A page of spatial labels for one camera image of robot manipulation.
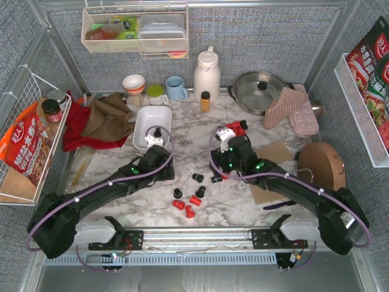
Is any red cloth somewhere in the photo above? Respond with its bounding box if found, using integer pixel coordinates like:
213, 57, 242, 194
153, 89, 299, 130
63, 102, 130, 151

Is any silver lid glass jar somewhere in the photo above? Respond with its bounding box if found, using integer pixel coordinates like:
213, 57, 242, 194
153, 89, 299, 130
47, 89, 67, 111

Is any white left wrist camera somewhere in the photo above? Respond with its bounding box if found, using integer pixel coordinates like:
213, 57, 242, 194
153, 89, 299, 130
145, 134, 164, 149

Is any pink yellow sponge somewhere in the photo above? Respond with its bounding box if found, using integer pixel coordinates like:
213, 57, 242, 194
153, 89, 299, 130
167, 50, 187, 59

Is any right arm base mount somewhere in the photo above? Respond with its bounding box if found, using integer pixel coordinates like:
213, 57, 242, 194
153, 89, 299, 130
247, 214, 309, 249

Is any green lidded white cup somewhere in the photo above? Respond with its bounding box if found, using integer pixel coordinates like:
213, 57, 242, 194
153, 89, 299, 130
146, 84, 169, 105

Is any pink striped cloth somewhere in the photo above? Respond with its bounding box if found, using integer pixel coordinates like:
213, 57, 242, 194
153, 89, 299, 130
263, 87, 309, 129

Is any white thermos jug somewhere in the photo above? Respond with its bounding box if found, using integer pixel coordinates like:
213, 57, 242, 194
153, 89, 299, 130
193, 46, 221, 103

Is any red coffee capsule cluster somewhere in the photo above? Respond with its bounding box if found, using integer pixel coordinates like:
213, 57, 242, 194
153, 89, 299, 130
227, 121, 246, 136

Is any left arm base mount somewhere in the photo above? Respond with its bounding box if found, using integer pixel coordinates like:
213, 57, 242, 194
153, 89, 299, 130
88, 230, 144, 251

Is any dark lid glass jar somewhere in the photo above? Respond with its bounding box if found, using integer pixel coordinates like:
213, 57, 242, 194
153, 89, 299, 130
41, 99, 63, 123

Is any round wooden board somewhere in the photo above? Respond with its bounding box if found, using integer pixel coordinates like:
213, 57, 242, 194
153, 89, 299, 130
297, 142, 346, 190

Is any purple spatula handle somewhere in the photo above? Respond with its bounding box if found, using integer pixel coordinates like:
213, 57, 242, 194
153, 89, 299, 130
263, 200, 296, 210

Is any brown cloth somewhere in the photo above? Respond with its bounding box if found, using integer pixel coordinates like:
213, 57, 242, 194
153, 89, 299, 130
81, 92, 135, 142

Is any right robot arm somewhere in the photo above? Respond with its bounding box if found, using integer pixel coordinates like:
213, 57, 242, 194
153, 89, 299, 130
208, 136, 372, 255

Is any orange snack bag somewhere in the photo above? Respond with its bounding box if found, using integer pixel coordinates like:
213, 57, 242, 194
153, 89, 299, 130
1, 102, 51, 186

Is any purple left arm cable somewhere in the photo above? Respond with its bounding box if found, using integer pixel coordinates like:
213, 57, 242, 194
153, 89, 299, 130
26, 126, 174, 273

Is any orange spice bottle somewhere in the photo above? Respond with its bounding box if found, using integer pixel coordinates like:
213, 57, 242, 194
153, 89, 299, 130
200, 91, 210, 112

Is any brown cardboard sheet right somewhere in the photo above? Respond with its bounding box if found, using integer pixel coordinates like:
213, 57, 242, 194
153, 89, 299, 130
250, 185, 287, 204

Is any blue mug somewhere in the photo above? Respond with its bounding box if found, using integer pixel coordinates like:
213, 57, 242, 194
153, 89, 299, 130
165, 76, 188, 101

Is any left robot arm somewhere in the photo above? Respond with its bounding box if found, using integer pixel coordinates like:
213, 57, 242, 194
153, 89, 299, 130
25, 145, 174, 259

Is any brown cardboard square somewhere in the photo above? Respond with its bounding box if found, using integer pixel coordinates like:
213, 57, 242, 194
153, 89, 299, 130
256, 141, 294, 164

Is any white mesh basket right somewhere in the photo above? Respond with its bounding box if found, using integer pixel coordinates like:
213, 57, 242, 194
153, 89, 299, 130
334, 53, 388, 169

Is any white wire basket left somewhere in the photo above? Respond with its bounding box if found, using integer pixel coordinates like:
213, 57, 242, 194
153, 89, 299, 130
1, 64, 72, 206

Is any white rectangular storage basket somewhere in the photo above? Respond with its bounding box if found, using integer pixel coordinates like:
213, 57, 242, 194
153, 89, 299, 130
133, 105, 172, 153

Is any white orange striped bowl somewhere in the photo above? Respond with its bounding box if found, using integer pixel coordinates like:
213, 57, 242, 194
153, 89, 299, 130
122, 74, 145, 94

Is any pink egg tray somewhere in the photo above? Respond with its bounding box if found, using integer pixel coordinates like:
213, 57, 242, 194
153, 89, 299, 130
289, 100, 319, 136

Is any clear plastic container stack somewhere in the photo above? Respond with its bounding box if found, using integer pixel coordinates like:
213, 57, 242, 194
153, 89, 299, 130
137, 13, 187, 52

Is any steel cup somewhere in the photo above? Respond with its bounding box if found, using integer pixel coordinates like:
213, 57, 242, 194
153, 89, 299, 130
311, 100, 325, 119

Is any steel pot with glass lid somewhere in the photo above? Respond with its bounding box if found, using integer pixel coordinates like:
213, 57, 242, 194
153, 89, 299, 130
227, 71, 295, 116

